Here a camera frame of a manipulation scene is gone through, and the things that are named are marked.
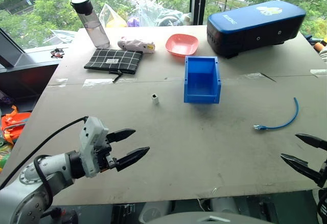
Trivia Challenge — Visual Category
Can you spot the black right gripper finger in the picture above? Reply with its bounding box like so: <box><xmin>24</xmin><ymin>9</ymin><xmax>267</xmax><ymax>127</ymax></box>
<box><xmin>295</xmin><ymin>133</ymin><xmax>327</xmax><ymax>151</ymax></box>
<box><xmin>280</xmin><ymin>153</ymin><xmax>323</xmax><ymax>184</ymax></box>

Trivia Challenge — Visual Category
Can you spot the small black and red drone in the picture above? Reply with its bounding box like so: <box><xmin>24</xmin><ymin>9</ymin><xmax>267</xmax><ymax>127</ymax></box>
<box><xmin>50</xmin><ymin>47</ymin><xmax>64</xmax><ymax>59</ymax></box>

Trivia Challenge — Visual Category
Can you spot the yellow and white bag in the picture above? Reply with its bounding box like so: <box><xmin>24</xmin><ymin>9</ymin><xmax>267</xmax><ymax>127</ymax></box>
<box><xmin>99</xmin><ymin>3</ymin><xmax>128</xmax><ymax>29</ymax></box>

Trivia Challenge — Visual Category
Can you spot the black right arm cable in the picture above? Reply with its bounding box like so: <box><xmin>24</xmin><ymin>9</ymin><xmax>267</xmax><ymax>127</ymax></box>
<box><xmin>316</xmin><ymin>188</ymin><xmax>327</xmax><ymax>222</ymax></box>

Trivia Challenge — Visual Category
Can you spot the clear plastic bag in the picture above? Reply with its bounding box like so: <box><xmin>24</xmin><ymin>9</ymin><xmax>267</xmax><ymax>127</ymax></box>
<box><xmin>136</xmin><ymin>0</ymin><xmax>192</xmax><ymax>28</ymax></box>

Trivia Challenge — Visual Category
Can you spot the black window frame post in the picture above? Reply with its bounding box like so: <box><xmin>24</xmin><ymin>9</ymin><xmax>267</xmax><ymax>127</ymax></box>
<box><xmin>190</xmin><ymin>0</ymin><xmax>209</xmax><ymax>26</ymax></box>

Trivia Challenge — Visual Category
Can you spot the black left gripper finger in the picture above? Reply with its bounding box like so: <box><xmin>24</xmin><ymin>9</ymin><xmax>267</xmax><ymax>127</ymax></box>
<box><xmin>106</xmin><ymin>129</ymin><xmax>136</xmax><ymax>143</ymax></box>
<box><xmin>115</xmin><ymin>146</ymin><xmax>150</xmax><ymax>172</ymax></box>

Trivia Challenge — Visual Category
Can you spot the blue Ethernet cable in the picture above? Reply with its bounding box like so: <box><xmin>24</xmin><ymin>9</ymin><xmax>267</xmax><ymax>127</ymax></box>
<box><xmin>253</xmin><ymin>97</ymin><xmax>299</xmax><ymax>132</ymax></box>

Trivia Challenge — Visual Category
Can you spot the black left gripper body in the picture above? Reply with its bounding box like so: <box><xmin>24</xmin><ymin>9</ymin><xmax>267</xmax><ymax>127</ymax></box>
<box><xmin>94</xmin><ymin>139</ymin><xmax>119</xmax><ymax>171</ymax></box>

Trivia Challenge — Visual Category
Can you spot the blue plastic storage bin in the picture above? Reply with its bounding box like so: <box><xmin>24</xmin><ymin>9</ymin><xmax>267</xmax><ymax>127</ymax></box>
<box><xmin>183</xmin><ymin>56</ymin><xmax>222</xmax><ymax>105</ymax></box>

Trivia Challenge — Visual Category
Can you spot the purple object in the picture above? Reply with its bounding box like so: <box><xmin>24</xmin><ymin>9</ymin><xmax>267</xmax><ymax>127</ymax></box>
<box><xmin>127</xmin><ymin>15</ymin><xmax>141</xmax><ymax>28</ymax></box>

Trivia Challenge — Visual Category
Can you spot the black checked zip pouch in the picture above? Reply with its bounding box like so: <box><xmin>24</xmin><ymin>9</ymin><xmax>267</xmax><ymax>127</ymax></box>
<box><xmin>84</xmin><ymin>48</ymin><xmax>144</xmax><ymax>83</ymax></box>

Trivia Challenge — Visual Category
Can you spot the dark side table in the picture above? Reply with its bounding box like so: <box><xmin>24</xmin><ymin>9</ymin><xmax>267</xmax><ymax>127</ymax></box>
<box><xmin>0</xmin><ymin>27</ymin><xmax>60</xmax><ymax>112</ymax></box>

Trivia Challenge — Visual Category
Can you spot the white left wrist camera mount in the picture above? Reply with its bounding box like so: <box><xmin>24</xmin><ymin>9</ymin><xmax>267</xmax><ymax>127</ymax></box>
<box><xmin>78</xmin><ymin>116</ymin><xmax>109</xmax><ymax>178</ymax></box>

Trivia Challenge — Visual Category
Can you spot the pink plastic bowl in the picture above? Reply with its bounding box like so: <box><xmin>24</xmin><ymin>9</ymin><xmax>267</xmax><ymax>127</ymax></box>
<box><xmin>165</xmin><ymin>33</ymin><xmax>200</xmax><ymax>58</ymax></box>

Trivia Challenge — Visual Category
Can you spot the orange bag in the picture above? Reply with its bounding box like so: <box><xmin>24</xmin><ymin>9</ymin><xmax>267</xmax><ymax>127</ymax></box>
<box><xmin>0</xmin><ymin>105</ymin><xmax>32</xmax><ymax>146</ymax></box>

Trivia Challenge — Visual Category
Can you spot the blue and black case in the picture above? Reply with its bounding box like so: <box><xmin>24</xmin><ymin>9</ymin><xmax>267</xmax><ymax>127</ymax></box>
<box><xmin>206</xmin><ymin>0</ymin><xmax>307</xmax><ymax>59</ymax></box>

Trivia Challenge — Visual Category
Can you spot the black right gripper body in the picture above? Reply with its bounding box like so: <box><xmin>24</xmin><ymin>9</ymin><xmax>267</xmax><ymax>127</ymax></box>
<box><xmin>317</xmin><ymin>157</ymin><xmax>327</xmax><ymax>188</ymax></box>

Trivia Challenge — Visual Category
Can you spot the clear bottle with black cap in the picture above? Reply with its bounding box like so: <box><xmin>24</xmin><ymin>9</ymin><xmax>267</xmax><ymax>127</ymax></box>
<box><xmin>70</xmin><ymin>0</ymin><xmax>111</xmax><ymax>49</ymax></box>

